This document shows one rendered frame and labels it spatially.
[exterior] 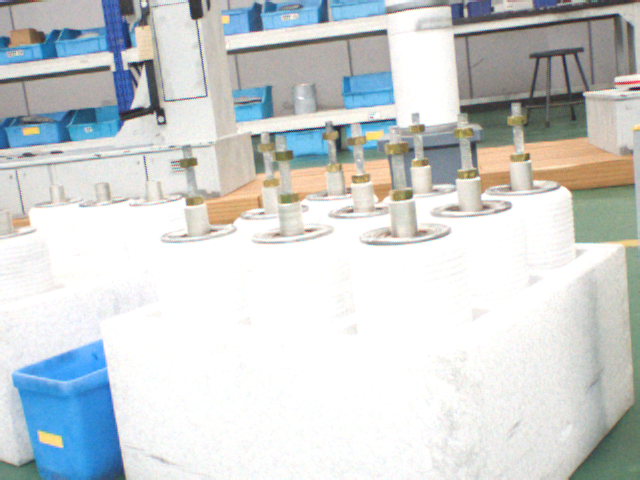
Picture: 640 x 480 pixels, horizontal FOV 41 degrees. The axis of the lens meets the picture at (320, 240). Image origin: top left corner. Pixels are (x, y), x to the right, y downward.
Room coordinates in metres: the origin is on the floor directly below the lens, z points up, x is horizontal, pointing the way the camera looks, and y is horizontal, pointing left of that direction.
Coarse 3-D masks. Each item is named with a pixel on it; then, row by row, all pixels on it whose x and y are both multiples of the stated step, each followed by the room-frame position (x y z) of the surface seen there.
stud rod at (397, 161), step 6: (390, 126) 0.69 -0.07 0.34; (396, 126) 0.69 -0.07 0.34; (390, 132) 0.69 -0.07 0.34; (396, 132) 0.69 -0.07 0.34; (390, 138) 0.69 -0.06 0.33; (396, 138) 0.69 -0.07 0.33; (396, 156) 0.69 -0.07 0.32; (402, 156) 0.69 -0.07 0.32; (396, 162) 0.69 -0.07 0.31; (402, 162) 0.69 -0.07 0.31; (396, 168) 0.69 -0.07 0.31; (402, 168) 0.69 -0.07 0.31; (396, 174) 0.69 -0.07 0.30; (402, 174) 0.69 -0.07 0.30; (396, 180) 0.69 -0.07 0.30; (402, 180) 0.69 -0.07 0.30; (396, 186) 0.69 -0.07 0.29; (402, 186) 0.69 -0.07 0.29
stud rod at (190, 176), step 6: (186, 144) 0.84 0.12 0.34; (186, 150) 0.83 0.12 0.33; (186, 156) 0.83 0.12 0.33; (192, 156) 0.84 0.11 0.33; (186, 168) 0.83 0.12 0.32; (192, 168) 0.83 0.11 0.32; (186, 174) 0.83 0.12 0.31; (192, 174) 0.83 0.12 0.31; (192, 180) 0.83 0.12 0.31; (192, 186) 0.83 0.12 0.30; (192, 192) 0.83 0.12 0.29
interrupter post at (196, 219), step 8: (184, 208) 0.83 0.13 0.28; (192, 208) 0.83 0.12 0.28; (200, 208) 0.83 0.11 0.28; (192, 216) 0.83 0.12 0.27; (200, 216) 0.83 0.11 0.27; (192, 224) 0.83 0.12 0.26; (200, 224) 0.83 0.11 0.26; (208, 224) 0.84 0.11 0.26; (192, 232) 0.83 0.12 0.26; (200, 232) 0.83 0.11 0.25; (208, 232) 0.83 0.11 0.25
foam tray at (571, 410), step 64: (576, 256) 0.90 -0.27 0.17; (128, 320) 0.81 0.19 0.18; (512, 320) 0.67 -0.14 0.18; (576, 320) 0.77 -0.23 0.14; (128, 384) 0.80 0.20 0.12; (192, 384) 0.75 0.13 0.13; (256, 384) 0.70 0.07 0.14; (320, 384) 0.66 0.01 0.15; (384, 384) 0.62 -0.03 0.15; (448, 384) 0.59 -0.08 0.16; (512, 384) 0.66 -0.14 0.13; (576, 384) 0.76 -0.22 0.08; (128, 448) 0.81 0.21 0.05; (192, 448) 0.76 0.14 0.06; (256, 448) 0.71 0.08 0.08; (320, 448) 0.66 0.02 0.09; (384, 448) 0.63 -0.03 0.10; (448, 448) 0.59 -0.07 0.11; (512, 448) 0.65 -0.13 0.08; (576, 448) 0.75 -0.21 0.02
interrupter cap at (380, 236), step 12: (384, 228) 0.72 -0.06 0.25; (420, 228) 0.71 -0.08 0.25; (432, 228) 0.70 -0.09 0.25; (444, 228) 0.69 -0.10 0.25; (360, 240) 0.69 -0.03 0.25; (372, 240) 0.67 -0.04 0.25; (384, 240) 0.66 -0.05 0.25; (396, 240) 0.66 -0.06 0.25; (408, 240) 0.66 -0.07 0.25; (420, 240) 0.66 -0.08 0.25
